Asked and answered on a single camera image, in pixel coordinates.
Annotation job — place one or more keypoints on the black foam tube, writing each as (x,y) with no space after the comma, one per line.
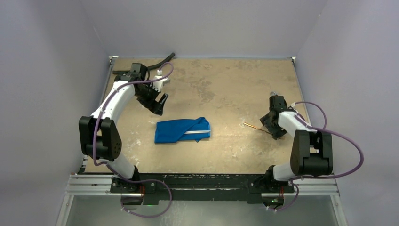
(156,64)

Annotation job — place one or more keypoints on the white plastic utensil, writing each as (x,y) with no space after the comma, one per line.
(197,132)

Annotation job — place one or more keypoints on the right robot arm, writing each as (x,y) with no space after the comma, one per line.
(311,152)

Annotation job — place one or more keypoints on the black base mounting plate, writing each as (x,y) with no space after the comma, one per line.
(167,194)

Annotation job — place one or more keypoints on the blue cloth napkin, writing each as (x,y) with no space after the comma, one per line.
(172,131)

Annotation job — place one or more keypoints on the aluminium frame rail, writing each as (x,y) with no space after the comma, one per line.
(106,184)

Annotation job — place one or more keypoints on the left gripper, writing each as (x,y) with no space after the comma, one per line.
(152,105)

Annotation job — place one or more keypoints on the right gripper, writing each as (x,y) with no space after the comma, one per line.
(271,124)

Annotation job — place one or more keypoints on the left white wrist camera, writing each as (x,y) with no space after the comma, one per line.
(158,85)

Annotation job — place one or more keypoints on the brown plastic utensil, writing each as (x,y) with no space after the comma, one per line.
(254,127)

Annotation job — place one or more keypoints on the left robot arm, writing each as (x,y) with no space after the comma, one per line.
(99,136)

